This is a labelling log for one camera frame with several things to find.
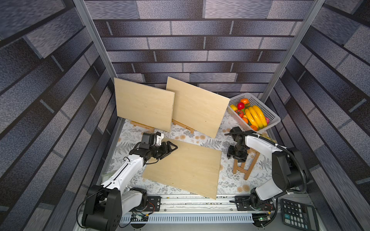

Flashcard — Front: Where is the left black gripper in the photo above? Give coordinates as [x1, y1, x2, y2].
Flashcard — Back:
[149, 141, 178, 158]

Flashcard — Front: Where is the wooden easel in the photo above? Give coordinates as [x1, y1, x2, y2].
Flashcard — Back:
[172, 119, 195, 134]
[232, 148, 261, 181]
[130, 121, 155, 132]

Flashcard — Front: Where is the plywood board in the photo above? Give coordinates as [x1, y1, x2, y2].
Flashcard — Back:
[166, 77, 230, 138]
[143, 138, 222, 199]
[114, 78, 175, 132]

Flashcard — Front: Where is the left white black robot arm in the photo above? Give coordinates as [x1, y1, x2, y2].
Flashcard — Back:
[76, 132, 178, 231]

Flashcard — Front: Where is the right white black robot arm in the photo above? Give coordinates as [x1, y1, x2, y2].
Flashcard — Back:
[225, 127, 309, 210]

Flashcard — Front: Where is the floral table mat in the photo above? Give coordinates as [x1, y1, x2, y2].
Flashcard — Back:
[102, 113, 272, 194]

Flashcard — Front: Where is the orange fruit bottom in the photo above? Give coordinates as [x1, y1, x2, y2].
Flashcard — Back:
[250, 125, 259, 131]

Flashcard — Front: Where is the orange fruit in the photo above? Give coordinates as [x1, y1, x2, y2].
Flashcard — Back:
[240, 98, 250, 105]
[250, 125, 259, 131]

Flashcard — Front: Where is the white plastic basket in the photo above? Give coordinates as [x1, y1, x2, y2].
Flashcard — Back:
[227, 93, 281, 133]

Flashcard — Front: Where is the yellow banana bunch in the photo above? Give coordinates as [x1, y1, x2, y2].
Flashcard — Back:
[245, 105, 268, 130]

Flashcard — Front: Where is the yellow lemon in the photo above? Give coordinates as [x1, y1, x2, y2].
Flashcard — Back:
[230, 105, 238, 111]

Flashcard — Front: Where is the red apple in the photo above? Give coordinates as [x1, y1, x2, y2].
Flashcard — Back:
[237, 102, 245, 110]

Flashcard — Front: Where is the orange fruit top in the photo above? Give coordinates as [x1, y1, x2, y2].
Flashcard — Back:
[240, 98, 250, 105]

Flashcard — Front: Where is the black calculator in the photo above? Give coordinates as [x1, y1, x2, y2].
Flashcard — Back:
[280, 199, 320, 231]

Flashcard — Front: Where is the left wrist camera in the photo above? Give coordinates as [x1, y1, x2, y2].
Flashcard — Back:
[141, 132, 164, 146]

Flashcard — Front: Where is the aluminium rail base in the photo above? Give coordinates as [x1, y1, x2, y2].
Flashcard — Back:
[73, 193, 327, 231]

